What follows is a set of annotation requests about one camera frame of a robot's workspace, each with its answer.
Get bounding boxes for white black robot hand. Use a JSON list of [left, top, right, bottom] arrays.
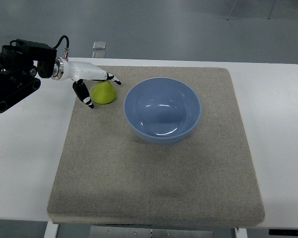
[[51, 58, 121, 108]]

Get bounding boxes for green pear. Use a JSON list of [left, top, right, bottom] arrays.
[[90, 81, 117, 105]]

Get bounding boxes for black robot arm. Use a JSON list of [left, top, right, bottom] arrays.
[[0, 39, 57, 114]]

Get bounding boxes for blue ceramic bowl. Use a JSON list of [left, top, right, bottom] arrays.
[[123, 77, 202, 144]]

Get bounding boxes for lower floor outlet plate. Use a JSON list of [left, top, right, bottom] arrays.
[[92, 51, 106, 59]]

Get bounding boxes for floor outlet plate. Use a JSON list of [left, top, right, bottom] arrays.
[[92, 51, 106, 59], [92, 42, 106, 50]]

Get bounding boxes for upper floor outlet plate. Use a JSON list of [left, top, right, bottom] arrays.
[[92, 42, 106, 50]]

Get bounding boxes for grey felt mat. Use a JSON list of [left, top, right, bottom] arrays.
[[47, 66, 265, 228]]

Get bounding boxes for metal chair legs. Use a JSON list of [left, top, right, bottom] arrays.
[[225, 0, 277, 21]]

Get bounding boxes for black table control panel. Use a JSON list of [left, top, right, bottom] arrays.
[[269, 229, 298, 237]]

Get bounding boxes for black braided cable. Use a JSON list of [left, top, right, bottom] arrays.
[[52, 35, 71, 62]]

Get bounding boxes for metal table frame plate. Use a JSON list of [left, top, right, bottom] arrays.
[[89, 226, 214, 238]]

